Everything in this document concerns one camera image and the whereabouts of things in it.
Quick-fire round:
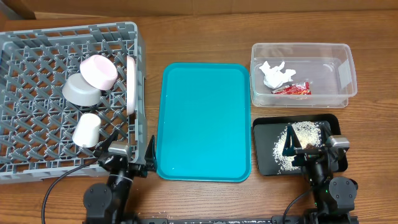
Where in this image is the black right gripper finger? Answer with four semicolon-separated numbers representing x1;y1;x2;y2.
282;124;302;156
320;124;332;146

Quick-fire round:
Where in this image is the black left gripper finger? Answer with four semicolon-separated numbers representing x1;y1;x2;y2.
144;135;157;172
93;130;119;157

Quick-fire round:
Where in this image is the pile of white rice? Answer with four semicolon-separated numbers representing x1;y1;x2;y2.
272;121;323;174

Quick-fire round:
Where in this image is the white paper cup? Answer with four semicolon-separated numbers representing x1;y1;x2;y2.
72;113;101;147

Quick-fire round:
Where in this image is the red snack wrapper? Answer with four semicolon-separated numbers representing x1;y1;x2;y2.
271;82;312;95

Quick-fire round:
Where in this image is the grey round bowl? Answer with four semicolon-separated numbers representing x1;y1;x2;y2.
62;73;101;106

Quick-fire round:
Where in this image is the small pink bowl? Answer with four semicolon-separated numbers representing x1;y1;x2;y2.
80;55;118;90

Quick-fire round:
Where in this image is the large white round plate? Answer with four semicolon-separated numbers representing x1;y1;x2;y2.
126;56;136;116

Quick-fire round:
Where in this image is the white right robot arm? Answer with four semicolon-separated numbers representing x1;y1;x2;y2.
281;125;358;224

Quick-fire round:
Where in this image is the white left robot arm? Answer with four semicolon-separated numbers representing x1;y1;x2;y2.
83;131;157;224

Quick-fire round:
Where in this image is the clear plastic waste bin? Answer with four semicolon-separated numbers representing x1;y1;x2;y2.
250;43;358;108

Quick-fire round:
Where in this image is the black plastic tray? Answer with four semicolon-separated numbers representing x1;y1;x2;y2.
252;114;348;176

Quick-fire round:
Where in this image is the crumpled white tissue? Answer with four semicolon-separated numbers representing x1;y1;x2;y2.
259;61;296;90

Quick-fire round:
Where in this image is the teal plastic serving tray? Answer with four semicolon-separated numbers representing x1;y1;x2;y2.
156;62;251;182

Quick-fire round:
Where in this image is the grey plastic dish rack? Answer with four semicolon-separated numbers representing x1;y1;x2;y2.
1;22;147;184

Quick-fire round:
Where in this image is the black rail at table edge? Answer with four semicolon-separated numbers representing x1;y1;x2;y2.
82;211;358;224

